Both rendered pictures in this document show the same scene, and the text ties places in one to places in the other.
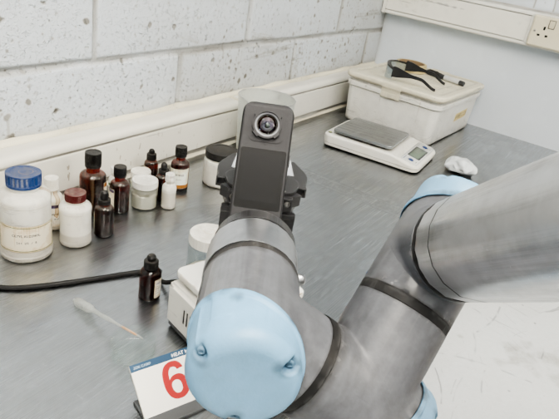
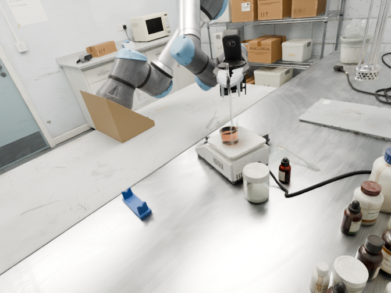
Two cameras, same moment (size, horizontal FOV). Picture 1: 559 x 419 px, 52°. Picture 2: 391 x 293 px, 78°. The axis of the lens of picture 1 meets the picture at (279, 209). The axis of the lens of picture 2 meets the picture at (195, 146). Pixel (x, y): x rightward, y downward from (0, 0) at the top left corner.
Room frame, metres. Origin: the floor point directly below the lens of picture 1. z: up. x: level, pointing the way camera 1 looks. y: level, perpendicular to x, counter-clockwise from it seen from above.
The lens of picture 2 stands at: (1.16, 0.12, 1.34)
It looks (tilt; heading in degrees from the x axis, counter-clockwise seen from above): 32 degrees down; 201
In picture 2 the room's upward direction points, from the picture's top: 10 degrees counter-clockwise
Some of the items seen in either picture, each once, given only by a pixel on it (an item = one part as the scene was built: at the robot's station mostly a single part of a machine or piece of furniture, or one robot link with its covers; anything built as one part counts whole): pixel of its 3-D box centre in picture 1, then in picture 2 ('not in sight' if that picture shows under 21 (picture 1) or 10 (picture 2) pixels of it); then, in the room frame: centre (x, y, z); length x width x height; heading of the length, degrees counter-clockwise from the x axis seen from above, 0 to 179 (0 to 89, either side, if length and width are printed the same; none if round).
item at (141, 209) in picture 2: not in sight; (134, 201); (0.79, -0.21, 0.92); 0.10 x 0.03 x 0.04; 57
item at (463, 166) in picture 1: (462, 165); not in sight; (1.38, -0.43, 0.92); 0.08 x 0.08 x 0.04; 65
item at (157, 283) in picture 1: (150, 275); (284, 168); (0.65, 0.16, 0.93); 0.03 x 0.03 x 0.07
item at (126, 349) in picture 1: (133, 346); (278, 150); (0.53, 0.14, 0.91); 0.06 x 0.06 x 0.02
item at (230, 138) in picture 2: not in sight; (227, 131); (0.61, 0.02, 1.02); 0.06 x 0.05 x 0.08; 127
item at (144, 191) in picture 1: (144, 192); (347, 278); (0.91, 0.24, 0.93); 0.05 x 0.05 x 0.05
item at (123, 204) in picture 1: (119, 188); (369, 256); (0.88, 0.28, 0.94); 0.03 x 0.03 x 0.08
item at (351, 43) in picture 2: not in sight; (355, 40); (-0.36, 0.54, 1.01); 0.14 x 0.14 x 0.21
